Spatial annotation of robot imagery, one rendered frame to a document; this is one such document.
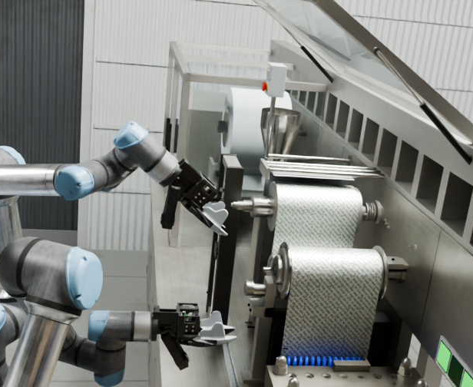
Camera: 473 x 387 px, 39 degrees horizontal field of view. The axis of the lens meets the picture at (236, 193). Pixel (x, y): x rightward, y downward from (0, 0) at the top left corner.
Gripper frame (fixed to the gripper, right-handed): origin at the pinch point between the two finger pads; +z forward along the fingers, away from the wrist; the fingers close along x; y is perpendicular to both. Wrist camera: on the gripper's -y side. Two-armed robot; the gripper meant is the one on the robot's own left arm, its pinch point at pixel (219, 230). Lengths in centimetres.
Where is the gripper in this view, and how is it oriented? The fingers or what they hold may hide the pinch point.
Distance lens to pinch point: 169.9
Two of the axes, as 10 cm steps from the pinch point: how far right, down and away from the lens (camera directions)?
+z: 6.9, 6.5, 3.2
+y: 7.1, -6.9, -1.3
